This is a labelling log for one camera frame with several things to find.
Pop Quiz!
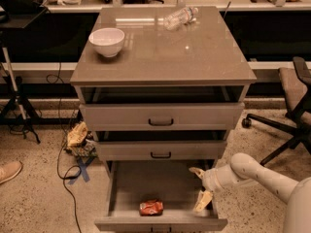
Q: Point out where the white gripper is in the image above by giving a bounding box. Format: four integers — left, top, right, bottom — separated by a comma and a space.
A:
189, 165, 242, 213

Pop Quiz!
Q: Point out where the red coke can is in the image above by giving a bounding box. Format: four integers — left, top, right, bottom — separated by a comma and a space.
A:
139, 200, 163, 216

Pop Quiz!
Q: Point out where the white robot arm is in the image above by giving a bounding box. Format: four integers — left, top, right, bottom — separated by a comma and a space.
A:
190, 152, 311, 233

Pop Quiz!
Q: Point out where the grey bottom drawer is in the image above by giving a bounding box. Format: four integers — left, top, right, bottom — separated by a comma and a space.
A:
95, 160, 227, 233

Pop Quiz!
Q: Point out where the grey drawer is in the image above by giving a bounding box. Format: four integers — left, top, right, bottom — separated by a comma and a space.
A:
80, 103, 244, 131
95, 160, 227, 233
95, 140, 226, 161

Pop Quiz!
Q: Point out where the grey top drawer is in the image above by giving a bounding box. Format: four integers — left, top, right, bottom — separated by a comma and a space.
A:
80, 103, 244, 131

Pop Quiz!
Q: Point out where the grey middle drawer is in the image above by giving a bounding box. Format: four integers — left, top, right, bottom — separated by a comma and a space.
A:
95, 140, 226, 161

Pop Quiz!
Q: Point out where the grey drawer cabinet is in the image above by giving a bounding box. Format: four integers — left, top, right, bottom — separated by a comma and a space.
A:
69, 6, 258, 233

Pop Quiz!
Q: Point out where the dark patterned snack bag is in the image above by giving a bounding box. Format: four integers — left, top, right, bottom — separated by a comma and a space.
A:
65, 140, 97, 157

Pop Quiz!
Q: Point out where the yellow snack bag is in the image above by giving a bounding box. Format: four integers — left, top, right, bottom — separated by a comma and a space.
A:
67, 121, 87, 147

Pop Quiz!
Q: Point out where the black office chair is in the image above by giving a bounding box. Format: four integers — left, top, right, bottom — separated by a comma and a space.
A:
241, 55, 311, 167

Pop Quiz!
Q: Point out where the clear plastic water bottle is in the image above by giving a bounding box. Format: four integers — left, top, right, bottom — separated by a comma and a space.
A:
163, 7, 198, 30

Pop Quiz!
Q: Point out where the white ceramic bowl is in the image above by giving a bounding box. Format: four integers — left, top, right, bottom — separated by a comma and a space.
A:
88, 28, 125, 57

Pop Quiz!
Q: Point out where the tan shoe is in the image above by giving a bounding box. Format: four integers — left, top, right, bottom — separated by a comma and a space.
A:
0, 161, 22, 183

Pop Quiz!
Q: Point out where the black tripod stand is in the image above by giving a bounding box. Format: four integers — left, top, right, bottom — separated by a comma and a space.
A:
0, 0, 48, 144

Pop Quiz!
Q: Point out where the black floor cable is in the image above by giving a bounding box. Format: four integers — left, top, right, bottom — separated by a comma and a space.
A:
45, 61, 83, 233

